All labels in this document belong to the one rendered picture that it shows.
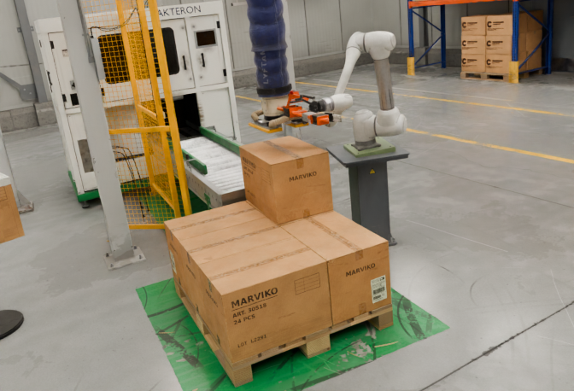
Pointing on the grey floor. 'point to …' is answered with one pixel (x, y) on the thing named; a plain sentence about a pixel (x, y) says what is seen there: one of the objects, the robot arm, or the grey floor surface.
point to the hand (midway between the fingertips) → (294, 111)
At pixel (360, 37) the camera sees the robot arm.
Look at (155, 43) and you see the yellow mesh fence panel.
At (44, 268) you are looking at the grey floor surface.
